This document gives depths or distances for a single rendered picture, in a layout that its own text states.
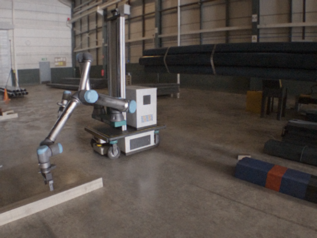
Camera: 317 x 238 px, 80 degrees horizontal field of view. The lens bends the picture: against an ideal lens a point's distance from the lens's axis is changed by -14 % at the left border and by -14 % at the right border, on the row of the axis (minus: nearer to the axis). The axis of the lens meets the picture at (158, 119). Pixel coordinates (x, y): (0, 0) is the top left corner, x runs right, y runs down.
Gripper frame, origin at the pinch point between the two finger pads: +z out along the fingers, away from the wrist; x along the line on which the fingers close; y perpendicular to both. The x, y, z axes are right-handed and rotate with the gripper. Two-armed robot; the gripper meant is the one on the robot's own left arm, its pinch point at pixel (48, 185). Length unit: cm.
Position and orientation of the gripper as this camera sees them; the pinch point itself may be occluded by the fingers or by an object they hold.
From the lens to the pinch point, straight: 198.2
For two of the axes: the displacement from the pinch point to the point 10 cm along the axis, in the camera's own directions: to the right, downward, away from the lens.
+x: 7.2, 1.6, -6.8
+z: 0.0, 9.7, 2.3
